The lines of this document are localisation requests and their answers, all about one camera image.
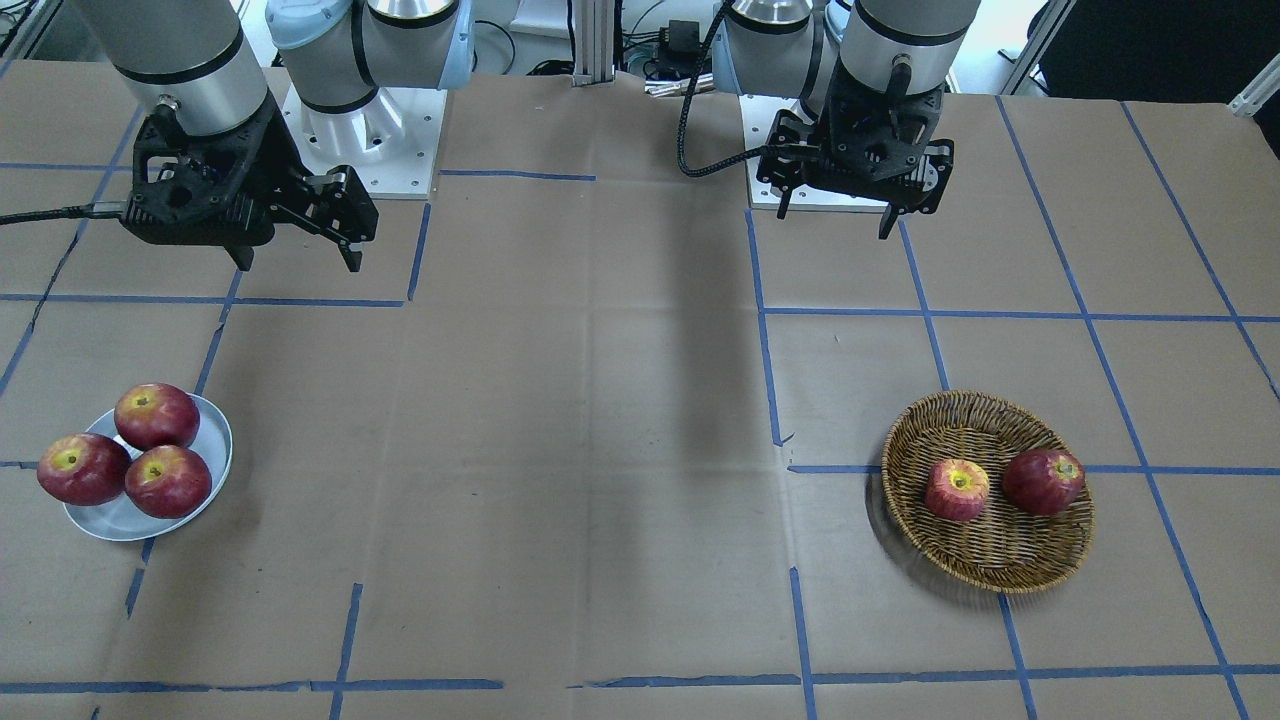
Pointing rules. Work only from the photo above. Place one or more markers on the black power adapter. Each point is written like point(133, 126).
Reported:
point(679, 42)

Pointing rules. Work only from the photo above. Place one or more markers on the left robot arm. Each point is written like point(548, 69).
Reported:
point(780, 55)

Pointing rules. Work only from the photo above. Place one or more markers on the wicker basket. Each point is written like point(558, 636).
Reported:
point(1005, 549)

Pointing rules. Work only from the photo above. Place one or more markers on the red apple plate front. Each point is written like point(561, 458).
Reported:
point(168, 482)

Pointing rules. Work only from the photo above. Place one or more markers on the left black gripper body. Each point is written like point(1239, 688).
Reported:
point(783, 160)

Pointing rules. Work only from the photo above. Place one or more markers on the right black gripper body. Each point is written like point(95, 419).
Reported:
point(272, 163)

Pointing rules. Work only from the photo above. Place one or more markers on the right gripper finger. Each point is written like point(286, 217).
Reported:
point(242, 256)
point(352, 255)

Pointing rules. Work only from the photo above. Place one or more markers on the red apple plate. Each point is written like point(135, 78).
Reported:
point(156, 414)
point(168, 482)
point(83, 469)

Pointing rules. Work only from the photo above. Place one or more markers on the red yellow apple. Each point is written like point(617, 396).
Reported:
point(957, 490)

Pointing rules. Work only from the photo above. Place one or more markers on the dark red apple in basket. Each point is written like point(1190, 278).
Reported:
point(1043, 481)

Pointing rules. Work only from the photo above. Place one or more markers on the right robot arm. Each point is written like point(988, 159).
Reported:
point(337, 53)

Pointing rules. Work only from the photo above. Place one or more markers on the red apple plate back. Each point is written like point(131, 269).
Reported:
point(156, 414)

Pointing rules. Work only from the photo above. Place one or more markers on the aluminium frame post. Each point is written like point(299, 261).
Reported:
point(595, 36)

